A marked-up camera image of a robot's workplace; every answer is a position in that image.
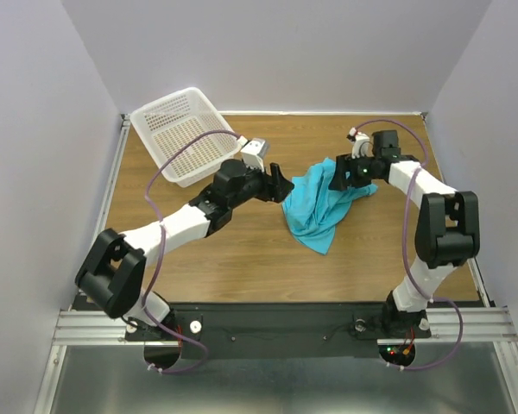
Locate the turquoise t shirt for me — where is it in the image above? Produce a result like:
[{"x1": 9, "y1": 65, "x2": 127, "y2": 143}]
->
[{"x1": 281, "y1": 158, "x2": 377, "y2": 255}]

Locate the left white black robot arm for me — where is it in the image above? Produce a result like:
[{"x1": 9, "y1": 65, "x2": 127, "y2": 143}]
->
[{"x1": 75, "y1": 160, "x2": 294, "y2": 341}]

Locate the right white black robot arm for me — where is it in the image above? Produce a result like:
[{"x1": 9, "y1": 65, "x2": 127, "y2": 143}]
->
[{"x1": 329, "y1": 128, "x2": 480, "y2": 336}]

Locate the white plastic perforated basket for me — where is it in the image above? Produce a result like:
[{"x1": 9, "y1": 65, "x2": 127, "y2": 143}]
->
[{"x1": 130, "y1": 87, "x2": 242, "y2": 187}]

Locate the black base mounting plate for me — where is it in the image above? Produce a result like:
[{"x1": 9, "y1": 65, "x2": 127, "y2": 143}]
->
[{"x1": 124, "y1": 301, "x2": 433, "y2": 361}]

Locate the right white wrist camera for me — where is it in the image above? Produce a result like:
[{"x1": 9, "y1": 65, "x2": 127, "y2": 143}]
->
[{"x1": 347, "y1": 127, "x2": 370, "y2": 159}]

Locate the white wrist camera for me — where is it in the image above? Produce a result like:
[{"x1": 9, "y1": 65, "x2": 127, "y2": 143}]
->
[
  {"x1": 237, "y1": 135, "x2": 269, "y2": 172},
  {"x1": 347, "y1": 127, "x2": 370, "y2": 159}
]

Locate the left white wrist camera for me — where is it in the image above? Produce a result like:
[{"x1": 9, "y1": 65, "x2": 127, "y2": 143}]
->
[{"x1": 237, "y1": 135, "x2": 269, "y2": 172}]

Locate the aluminium frame rail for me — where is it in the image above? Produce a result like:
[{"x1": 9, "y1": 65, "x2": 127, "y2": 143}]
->
[{"x1": 33, "y1": 114, "x2": 131, "y2": 413}]

